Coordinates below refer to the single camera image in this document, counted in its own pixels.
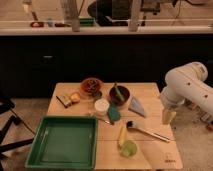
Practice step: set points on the small dark green lid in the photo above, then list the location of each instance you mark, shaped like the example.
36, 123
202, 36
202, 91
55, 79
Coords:
97, 95

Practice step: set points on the small tan block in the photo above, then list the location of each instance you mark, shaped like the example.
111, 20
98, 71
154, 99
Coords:
64, 100

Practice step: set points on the green plastic tray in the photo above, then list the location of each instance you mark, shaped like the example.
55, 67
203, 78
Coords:
63, 142

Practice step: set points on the grey-blue towel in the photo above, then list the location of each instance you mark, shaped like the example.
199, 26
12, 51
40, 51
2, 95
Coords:
136, 107

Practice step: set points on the yellow banana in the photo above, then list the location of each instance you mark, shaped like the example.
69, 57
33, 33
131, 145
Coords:
122, 136

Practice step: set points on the orange bowl with food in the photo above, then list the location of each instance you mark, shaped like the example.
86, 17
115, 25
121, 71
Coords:
91, 85

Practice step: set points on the green cup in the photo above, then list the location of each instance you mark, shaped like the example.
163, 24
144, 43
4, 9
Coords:
129, 149

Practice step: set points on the small orange fruit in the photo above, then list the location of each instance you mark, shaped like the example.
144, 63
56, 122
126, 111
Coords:
75, 97

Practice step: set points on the teal sponge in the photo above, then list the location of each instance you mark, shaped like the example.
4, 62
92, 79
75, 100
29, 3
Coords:
113, 113

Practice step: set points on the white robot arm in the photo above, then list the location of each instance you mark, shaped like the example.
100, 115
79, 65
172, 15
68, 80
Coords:
186, 82

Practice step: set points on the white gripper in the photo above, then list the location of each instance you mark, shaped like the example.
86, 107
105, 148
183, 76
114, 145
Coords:
168, 115

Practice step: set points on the dark red bowl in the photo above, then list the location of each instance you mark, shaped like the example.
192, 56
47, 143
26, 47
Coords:
115, 99

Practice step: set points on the white round container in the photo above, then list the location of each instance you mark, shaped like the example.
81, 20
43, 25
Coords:
101, 106

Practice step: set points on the green utensil in bowl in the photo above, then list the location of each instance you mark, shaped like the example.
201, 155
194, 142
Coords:
118, 92

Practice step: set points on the metal spoon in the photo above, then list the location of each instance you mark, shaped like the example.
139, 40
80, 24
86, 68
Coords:
101, 119

